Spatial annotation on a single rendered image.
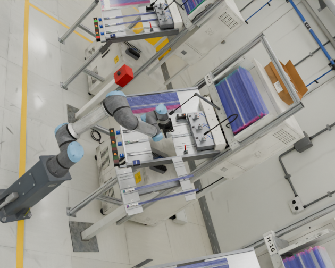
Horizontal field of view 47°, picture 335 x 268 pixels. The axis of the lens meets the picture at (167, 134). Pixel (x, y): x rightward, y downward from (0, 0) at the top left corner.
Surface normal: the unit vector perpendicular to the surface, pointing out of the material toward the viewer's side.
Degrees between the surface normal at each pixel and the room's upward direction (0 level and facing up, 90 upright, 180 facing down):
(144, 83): 90
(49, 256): 0
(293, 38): 90
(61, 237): 0
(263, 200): 90
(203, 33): 90
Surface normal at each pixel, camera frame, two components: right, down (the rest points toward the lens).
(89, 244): 0.72, -0.53
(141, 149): 0.04, -0.61
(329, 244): -0.67, -0.33
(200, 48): 0.20, 0.78
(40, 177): -0.55, -0.03
